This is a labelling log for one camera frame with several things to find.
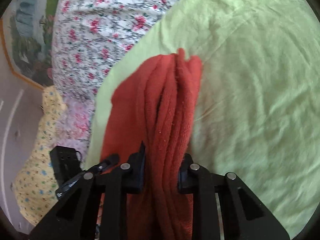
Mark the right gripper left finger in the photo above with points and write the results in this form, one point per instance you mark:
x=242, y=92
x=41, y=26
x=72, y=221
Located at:
x=95, y=207

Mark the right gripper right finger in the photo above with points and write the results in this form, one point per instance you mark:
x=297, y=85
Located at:
x=224, y=207

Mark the red knit sweater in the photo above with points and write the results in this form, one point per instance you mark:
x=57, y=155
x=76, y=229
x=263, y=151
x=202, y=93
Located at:
x=155, y=106

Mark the pink purple floral pillow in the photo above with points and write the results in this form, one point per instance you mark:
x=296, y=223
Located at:
x=73, y=127

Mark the yellow cartoon print pillow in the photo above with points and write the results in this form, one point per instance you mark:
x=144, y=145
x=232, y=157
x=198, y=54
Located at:
x=35, y=184

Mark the green bed sheet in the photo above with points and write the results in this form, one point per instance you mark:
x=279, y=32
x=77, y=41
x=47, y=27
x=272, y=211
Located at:
x=257, y=113

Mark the white floral quilt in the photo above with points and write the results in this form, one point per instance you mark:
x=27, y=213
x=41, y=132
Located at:
x=91, y=36

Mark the framed landscape painting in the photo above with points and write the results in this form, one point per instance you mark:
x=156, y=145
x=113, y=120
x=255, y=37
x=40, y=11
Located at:
x=27, y=30

